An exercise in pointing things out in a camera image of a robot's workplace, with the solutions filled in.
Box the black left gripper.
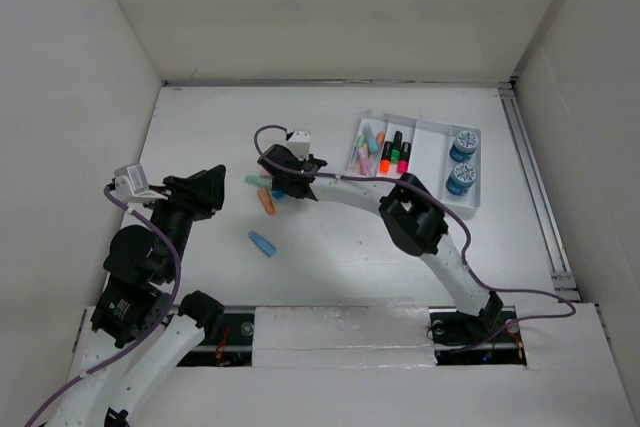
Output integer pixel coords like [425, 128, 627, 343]
[143, 163, 226, 279]

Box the pastel blue short highlighter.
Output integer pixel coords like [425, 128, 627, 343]
[248, 231, 277, 257]

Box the pastel purple highlighter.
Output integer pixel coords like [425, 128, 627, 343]
[358, 151, 374, 177]

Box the pastel green clear highlighter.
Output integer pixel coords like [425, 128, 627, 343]
[348, 134, 364, 174]

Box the pastel blue clear highlighter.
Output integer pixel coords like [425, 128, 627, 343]
[361, 123, 379, 154]

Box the black orange highlighter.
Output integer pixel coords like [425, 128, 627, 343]
[379, 141, 393, 175]

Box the pastel orange clear highlighter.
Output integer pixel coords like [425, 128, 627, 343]
[376, 131, 386, 149]

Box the black green highlighter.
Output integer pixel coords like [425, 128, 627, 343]
[390, 130, 403, 164]

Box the black pink highlighter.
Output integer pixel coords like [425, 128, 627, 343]
[397, 142, 412, 175]

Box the blue tape roll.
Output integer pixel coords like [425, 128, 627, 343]
[445, 162, 478, 197]
[449, 130, 480, 163]

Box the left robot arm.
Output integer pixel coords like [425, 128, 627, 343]
[27, 164, 226, 426]

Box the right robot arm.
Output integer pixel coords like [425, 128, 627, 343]
[258, 144, 504, 346]

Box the pastel orange short highlighter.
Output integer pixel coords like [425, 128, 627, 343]
[257, 187, 276, 216]

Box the pastel green short highlighter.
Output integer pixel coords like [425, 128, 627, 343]
[244, 175, 272, 190]

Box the white divided organizer tray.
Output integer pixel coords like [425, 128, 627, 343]
[341, 110, 482, 219]

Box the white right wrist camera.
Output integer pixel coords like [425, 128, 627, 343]
[285, 129, 311, 161]

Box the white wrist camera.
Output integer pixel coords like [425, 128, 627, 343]
[285, 129, 311, 161]
[113, 164, 149, 203]

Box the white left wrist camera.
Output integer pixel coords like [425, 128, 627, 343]
[113, 164, 149, 203]

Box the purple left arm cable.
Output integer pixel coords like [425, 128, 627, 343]
[24, 186, 182, 427]

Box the aluminium rail back edge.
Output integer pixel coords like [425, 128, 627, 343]
[162, 79, 515, 89]

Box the aluminium rail right side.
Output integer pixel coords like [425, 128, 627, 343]
[498, 83, 582, 302]

